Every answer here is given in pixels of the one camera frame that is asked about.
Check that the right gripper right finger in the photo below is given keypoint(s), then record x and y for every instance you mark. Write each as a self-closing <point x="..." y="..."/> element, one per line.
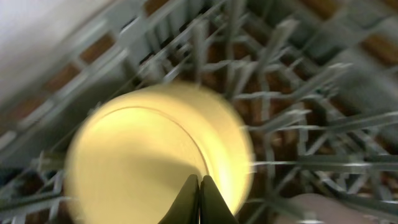
<point x="213" y="208"/>

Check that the yellow bowl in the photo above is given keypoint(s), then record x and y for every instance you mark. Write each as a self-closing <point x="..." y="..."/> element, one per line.
<point x="130" y="158"/>

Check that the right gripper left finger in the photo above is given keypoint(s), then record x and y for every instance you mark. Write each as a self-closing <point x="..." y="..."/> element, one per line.
<point x="186" y="206"/>

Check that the grey dishwasher rack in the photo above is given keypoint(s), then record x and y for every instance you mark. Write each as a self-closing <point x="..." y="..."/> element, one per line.
<point x="312" y="102"/>

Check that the pink cup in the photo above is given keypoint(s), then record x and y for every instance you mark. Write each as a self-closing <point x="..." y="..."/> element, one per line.
<point x="315" y="208"/>

